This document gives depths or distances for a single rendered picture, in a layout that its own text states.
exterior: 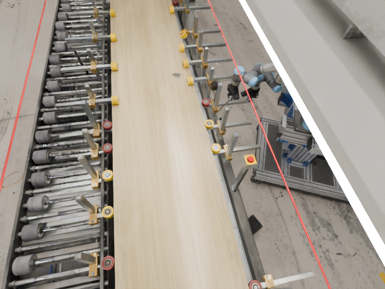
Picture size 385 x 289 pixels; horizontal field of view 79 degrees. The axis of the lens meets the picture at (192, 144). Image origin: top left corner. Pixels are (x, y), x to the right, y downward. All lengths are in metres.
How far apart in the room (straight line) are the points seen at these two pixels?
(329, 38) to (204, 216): 1.49
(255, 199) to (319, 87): 2.54
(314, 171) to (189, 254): 1.85
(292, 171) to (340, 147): 2.59
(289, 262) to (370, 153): 2.54
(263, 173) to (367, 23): 2.46
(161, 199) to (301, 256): 1.66
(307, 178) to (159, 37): 2.28
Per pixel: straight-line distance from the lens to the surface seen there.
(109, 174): 1.86
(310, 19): 0.36
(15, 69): 4.55
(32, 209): 2.06
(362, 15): 0.30
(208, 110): 2.40
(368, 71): 0.31
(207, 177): 1.79
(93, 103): 2.20
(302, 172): 2.90
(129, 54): 2.72
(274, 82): 2.15
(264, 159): 2.78
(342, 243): 3.08
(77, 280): 1.91
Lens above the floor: 2.54
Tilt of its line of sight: 58 degrees down
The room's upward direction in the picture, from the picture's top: 6 degrees clockwise
